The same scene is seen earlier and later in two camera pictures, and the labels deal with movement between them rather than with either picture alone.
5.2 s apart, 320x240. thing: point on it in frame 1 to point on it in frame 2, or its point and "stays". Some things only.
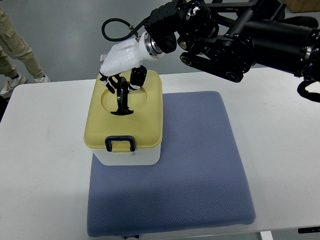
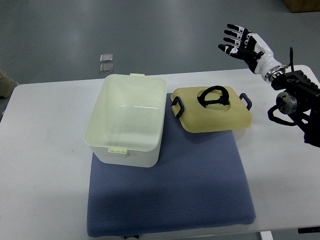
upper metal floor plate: x=102 y=57 stays
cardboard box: x=302 y=6 stays
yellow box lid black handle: x=142 y=129 to x=212 y=108
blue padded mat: x=198 y=182 stays
